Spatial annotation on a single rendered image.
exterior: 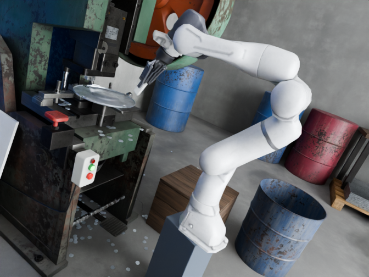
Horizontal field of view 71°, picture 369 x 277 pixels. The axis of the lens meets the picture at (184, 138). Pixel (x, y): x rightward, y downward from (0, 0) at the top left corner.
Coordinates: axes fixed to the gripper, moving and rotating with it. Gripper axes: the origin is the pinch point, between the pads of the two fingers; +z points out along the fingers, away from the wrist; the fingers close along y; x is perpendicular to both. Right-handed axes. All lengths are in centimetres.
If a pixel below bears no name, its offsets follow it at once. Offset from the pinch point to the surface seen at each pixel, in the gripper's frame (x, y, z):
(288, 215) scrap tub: -92, 51, 5
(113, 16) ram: 30.3, -1.0, -12.4
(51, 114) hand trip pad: 2.3, -34.6, 15.9
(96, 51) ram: 23.6, -6.5, 2.2
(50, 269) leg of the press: -36, -29, 79
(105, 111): 4.5, -3.2, 20.5
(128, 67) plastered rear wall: 120, 170, 83
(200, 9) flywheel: 17, 33, -37
